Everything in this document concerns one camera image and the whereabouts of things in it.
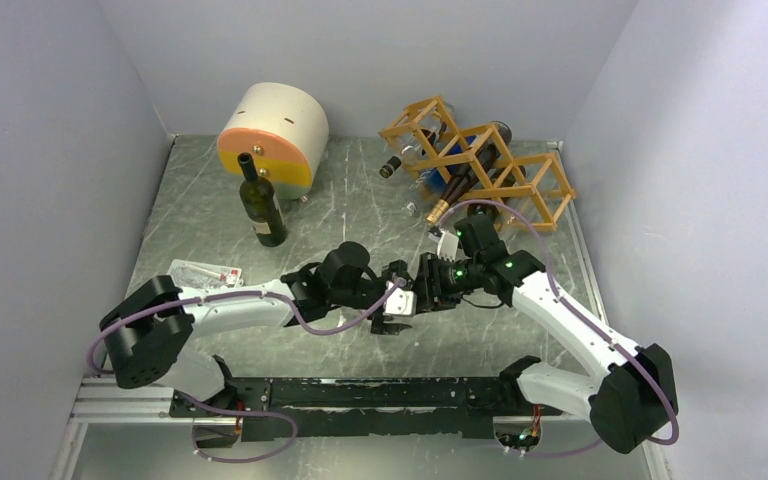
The clear bottle black cap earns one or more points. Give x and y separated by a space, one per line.
410 152

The aluminium frame rail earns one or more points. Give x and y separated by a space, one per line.
152 433

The white orange yellow bread box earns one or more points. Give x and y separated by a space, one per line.
284 129

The dark bottle gold foil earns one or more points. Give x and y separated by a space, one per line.
486 155

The clear plastic packet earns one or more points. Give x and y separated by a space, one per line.
187 273

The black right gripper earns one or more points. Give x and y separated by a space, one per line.
431 292

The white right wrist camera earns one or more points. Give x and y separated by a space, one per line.
447 243

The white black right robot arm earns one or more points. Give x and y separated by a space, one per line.
626 392

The wooden wine rack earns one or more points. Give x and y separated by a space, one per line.
476 163

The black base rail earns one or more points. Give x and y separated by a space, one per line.
316 407

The dark green wine bottle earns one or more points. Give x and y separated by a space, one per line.
260 203

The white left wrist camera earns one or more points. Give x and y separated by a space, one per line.
401 303

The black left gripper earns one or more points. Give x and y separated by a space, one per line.
396 269

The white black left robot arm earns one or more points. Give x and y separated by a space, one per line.
146 336

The blue labelled clear bottle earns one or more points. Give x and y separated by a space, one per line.
434 182

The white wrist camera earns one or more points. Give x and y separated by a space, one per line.
447 243
401 303

